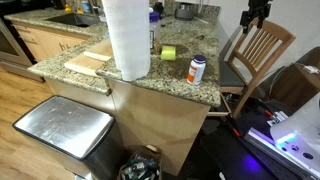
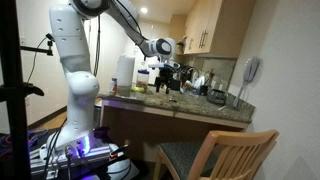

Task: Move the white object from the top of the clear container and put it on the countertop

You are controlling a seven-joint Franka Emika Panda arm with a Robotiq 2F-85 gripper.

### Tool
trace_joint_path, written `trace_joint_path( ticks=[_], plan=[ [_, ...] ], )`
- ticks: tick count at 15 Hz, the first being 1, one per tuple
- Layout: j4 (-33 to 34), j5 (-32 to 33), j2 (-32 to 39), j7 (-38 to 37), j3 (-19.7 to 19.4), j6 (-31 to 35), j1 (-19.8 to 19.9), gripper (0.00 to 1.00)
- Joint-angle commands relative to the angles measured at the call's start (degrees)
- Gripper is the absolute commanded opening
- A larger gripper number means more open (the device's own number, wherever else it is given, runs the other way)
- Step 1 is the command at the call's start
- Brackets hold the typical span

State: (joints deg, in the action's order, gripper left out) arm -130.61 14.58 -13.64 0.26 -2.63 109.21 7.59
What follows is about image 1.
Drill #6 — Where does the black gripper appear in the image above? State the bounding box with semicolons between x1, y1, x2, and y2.
240;0;271;34

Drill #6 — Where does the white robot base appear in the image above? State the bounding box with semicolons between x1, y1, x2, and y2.
245;93;320;180

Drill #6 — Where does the clear container with purple lid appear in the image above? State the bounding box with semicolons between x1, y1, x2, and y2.
149;8;160;49

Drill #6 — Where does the wooden chair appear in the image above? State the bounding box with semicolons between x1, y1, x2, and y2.
207;19;296;118

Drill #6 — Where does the dark seat cushion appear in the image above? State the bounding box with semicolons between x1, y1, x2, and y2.
219;61;245;87

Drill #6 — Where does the grey round pot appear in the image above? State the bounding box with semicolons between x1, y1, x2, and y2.
174;2;195;21

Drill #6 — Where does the white pill bottle purple cap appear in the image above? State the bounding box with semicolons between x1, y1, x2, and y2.
187;54;206;85

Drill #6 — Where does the yellow-green tape roll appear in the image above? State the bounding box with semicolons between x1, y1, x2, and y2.
161;46;176;61

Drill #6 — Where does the white paper towel roll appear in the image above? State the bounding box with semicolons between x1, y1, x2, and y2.
102;0;150;81

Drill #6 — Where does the wooden cutting board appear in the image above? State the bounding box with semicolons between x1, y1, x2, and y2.
64;38;113;77

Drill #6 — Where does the kitchen sink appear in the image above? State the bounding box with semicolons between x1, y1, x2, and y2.
48;13;100;28

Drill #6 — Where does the paper bag of recyclables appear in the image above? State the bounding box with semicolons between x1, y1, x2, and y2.
117;145;162;180

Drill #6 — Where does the stainless steel trash can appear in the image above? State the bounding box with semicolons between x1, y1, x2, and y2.
13;96;124;180

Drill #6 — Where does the stainless steel oven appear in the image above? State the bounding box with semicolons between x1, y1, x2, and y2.
0;18;43;82

